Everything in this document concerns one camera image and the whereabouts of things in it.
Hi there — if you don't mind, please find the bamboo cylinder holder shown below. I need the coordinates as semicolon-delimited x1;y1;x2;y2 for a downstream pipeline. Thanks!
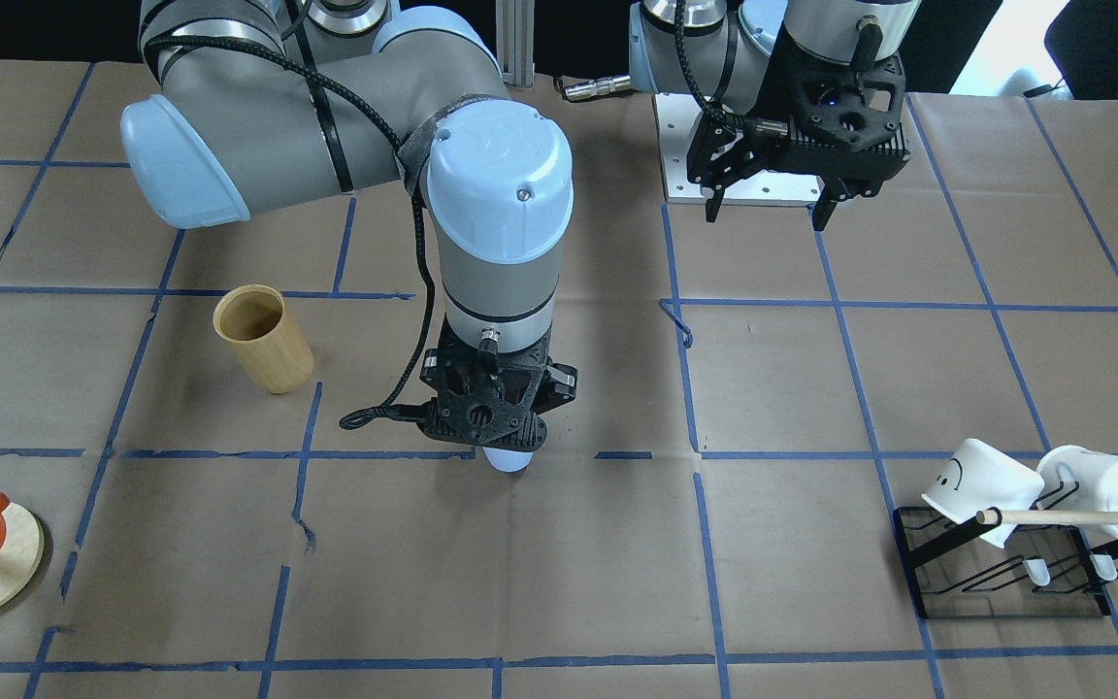
214;284;314;394

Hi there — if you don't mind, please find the white smiley cup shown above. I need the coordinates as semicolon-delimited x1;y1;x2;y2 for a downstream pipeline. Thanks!
920;438;1044;525

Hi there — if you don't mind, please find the wooden mug tree stand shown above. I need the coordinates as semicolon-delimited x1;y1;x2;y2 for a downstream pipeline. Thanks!
0;504;46;607

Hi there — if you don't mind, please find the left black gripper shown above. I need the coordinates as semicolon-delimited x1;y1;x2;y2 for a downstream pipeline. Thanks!
686;34;912;233

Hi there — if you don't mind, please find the light blue plastic cup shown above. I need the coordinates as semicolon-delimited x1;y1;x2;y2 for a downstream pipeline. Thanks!
480;447;534;474

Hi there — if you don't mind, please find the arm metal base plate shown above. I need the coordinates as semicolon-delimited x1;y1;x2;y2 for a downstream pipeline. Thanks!
654;92;823;207

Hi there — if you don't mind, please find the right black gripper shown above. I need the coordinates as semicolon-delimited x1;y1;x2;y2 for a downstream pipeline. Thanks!
420;324;578;452

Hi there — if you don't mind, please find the black wire cup rack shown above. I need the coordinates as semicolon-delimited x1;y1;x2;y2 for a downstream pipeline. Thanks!
893;490;1118;618

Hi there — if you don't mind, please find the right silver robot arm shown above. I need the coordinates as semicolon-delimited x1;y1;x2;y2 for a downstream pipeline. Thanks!
120;1;577;473

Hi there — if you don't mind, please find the aluminium frame post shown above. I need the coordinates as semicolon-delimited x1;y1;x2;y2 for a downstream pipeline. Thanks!
494;0;537;91

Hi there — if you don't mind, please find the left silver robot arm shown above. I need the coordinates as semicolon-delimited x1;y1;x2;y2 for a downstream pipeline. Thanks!
629;1;920;232

